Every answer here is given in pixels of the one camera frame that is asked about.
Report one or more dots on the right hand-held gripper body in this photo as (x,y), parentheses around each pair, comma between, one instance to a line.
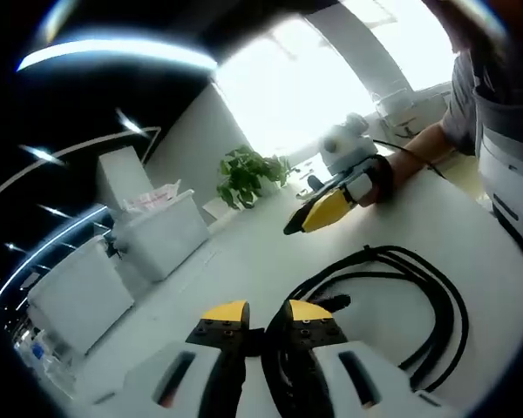
(346,148)

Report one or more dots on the green potted plant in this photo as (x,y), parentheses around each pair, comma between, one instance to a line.
(244,174)

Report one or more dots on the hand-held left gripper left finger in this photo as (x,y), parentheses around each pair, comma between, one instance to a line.
(187,374)

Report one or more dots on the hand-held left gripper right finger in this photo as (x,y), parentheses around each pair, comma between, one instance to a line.
(353,374)

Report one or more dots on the white storage bin with bag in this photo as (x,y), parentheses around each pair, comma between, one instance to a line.
(165,244)

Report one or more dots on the clear water bottle blue cap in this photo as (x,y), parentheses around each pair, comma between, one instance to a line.
(43,361)

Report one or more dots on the white worn chest device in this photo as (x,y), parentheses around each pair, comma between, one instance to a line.
(514,174)

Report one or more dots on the white plastic bag red print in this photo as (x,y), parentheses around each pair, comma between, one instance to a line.
(152,198)

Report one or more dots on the long ceiling light strip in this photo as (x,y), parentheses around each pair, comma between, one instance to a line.
(113,54)

